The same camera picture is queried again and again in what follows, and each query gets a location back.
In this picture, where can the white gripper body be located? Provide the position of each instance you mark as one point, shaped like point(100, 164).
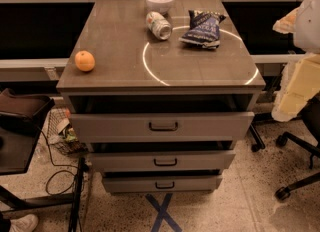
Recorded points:
point(308, 26)

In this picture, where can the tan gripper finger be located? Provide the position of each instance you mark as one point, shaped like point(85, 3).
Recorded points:
point(300, 82)
point(286, 24)

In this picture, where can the green white 7up can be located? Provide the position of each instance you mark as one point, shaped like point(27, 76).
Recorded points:
point(158, 25)

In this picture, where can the black office chair base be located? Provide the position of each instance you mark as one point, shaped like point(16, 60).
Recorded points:
point(293, 148)

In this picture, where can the blue chip bag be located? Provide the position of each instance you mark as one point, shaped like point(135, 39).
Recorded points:
point(204, 29)

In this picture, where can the white ceramic bowl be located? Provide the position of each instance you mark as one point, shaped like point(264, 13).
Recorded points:
point(160, 6)

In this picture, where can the grey drawer cabinet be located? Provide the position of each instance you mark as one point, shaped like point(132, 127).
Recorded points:
point(137, 74)

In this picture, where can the orange fruit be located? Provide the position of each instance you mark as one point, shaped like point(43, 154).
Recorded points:
point(84, 61)

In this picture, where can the bottom grey drawer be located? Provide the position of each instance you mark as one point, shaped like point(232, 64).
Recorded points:
point(162, 184)

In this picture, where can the top grey drawer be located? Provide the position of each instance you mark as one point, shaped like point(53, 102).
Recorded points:
point(161, 127)

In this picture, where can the black side table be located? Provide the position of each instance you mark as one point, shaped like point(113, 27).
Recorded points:
point(21, 121)

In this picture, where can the white sneaker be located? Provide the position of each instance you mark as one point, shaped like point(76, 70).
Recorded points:
point(27, 223)

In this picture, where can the wire waste basket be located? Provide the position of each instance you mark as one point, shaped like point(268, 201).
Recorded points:
point(61, 135)

